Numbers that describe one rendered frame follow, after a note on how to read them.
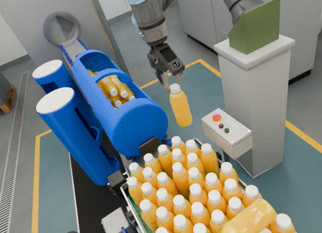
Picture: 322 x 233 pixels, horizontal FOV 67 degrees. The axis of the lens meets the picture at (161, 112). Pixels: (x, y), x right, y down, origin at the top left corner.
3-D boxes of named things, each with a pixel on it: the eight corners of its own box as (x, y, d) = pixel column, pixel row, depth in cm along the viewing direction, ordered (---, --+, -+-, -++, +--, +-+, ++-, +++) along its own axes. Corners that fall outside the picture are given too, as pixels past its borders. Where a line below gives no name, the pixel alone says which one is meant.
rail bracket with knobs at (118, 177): (131, 179, 119) (123, 166, 112) (136, 189, 113) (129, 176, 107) (112, 190, 116) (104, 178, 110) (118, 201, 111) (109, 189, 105)
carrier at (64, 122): (104, 191, 211) (127, 167, 224) (48, 119, 156) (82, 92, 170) (86, 177, 228) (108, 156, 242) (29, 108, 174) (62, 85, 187)
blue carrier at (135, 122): (116, 77, 190) (103, 43, 173) (173, 139, 125) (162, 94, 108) (81, 92, 183) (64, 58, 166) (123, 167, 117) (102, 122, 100)
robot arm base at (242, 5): (257, 19, 144) (248, 5, 145) (273, 0, 125) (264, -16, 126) (229, 32, 142) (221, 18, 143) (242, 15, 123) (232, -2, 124)
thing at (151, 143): (162, 150, 123) (155, 133, 115) (164, 153, 121) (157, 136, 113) (144, 161, 121) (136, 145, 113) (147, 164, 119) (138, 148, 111)
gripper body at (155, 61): (167, 59, 93) (158, 29, 86) (179, 65, 86) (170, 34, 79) (150, 68, 91) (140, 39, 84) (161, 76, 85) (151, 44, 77)
